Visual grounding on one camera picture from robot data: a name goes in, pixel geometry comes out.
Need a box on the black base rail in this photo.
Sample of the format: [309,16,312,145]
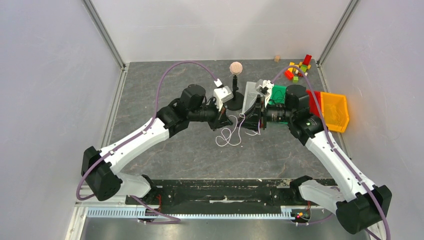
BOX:
[140,178,314,215]

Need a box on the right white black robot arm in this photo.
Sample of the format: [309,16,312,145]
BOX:
[239,84,393,234]

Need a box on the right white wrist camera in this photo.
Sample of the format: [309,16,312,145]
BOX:
[255,79,274,107]

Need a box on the small wooden cube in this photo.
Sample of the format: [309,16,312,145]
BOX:
[274,55,281,63]

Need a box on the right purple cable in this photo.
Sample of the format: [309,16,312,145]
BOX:
[270,65,392,240]

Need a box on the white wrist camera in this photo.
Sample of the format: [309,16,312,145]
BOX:
[213,78,234,111]
[255,79,274,107]

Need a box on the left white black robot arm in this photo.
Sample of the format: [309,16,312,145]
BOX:
[81,84,234,204]

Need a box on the purple cable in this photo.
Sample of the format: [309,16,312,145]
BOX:
[270,65,392,240]
[75,60,223,225]

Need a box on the coloured wire bundle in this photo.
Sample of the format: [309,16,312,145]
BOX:
[215,112,263,148]

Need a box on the red plastic bin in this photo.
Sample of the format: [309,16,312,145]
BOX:
[306,89,322,117]

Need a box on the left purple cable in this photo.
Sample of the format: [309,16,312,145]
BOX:
[75,60,223,225]

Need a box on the white plastic bin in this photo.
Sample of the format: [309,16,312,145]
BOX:
[241,81,262,115]

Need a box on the orange plastic bin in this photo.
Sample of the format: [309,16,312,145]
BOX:
[320,92,350,133]

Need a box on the black stand with pink ball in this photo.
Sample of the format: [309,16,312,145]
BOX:
[227,61,244,111]

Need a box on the green plastic bin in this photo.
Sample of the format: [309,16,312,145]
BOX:
[268,85,287,105]

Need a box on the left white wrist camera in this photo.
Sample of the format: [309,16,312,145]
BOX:
[213,78,234,111]

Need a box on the pile of coloured toy blocks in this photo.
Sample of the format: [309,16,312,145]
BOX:
[283,54,312,83]

